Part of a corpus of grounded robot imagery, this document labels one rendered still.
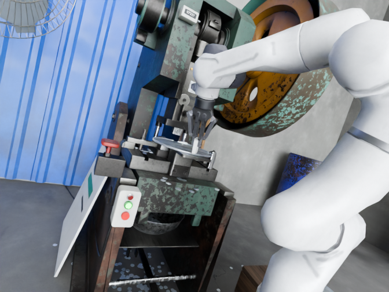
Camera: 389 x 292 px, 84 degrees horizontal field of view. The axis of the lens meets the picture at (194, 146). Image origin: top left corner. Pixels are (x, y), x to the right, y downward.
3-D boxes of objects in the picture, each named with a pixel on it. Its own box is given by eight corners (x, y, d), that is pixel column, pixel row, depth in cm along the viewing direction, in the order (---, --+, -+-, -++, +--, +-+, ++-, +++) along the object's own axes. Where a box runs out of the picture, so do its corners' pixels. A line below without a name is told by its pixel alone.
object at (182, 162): (203, 189, 92) (212, 159, 91) (173, 185, 86) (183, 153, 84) (182, 170, 114) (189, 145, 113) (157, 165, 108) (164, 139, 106)
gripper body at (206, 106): (191, 95, 79) (187, 119, 83) (213, 101, 77) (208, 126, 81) (198, 93, 86) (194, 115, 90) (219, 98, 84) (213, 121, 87)
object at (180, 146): (199, 148, 121) (199, 146, 121) (221, 161, 95) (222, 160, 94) (149, 135, 111) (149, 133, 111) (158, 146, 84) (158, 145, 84)
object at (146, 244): (198, 247, 112) (199, 245, 112) (112, 248, 92) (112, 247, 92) (172, 207, 149) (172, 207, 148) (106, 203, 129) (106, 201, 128)
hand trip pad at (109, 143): (114, 164, 78) (120, 144, 77) (96, 161, 75) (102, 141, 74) (113, 159, 84) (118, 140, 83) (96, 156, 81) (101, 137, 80)
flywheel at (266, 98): (230, 77, 177) (250, 153, 138) (209, 69, 168) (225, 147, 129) (305, -12, 127) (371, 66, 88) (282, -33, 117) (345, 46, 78)
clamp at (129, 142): (156, 153, 108) (161, 134, 107) (121, 146, 100) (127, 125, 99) (153, 150, 113) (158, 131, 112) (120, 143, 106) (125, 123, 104)
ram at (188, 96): (202, 128, 105) (220, 68, 102) (174, 120, 98) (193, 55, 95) (188, 124, 120) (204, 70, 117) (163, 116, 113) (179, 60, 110)
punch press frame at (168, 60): (195, 280, 109) (283, 5, 94) (105, 288, 89) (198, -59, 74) (154, 205, 178) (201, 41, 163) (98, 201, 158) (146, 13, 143)
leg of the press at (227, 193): (210, 316, 110) (268, 146, 100) (190, 320, 104) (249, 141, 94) (160, 219, 190) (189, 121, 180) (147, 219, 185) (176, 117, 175)
